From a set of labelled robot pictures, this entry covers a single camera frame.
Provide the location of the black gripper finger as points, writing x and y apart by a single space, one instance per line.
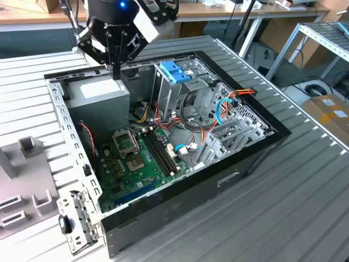
135 46
92 45

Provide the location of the silver disk bay cage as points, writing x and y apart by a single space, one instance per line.
215 152

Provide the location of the blue plastic drive latch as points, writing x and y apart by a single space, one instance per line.
171 71

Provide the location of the wooden crate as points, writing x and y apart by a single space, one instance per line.
53 5

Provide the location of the silver optical drive cage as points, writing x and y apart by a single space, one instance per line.
166 95

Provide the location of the brown cardboard box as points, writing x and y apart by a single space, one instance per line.
191 28

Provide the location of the grey power supply unit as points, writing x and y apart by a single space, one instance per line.
98 109

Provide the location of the long wooden desk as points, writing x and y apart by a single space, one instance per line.
204 13

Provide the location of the black case fan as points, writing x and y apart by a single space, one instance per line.
191 99

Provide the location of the black RAM slot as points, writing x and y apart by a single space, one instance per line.
164 150
157 155

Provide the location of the white board connector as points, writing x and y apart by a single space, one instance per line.
171 151

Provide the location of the black tripod pole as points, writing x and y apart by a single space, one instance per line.
244 23

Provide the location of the CPU socket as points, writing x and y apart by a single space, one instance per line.
136 163

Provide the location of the green motherboard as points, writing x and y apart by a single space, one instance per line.
141 177

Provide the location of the large brown carton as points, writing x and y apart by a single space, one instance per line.
275 35

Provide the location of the grey parts rack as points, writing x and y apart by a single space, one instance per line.
30 174

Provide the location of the blue expansion slot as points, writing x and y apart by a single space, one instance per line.
136 195

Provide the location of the black open PC case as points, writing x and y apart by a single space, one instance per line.
177 207

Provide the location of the metal slat shelf rack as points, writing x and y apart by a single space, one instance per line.
321 41

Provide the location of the cardboard box with labels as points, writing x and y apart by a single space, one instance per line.
327 120

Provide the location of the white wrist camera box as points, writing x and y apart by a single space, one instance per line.
147 26

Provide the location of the black camera bracket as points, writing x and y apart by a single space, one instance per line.
163 11

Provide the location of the silver slot retainer bracket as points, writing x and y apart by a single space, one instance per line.
81 215

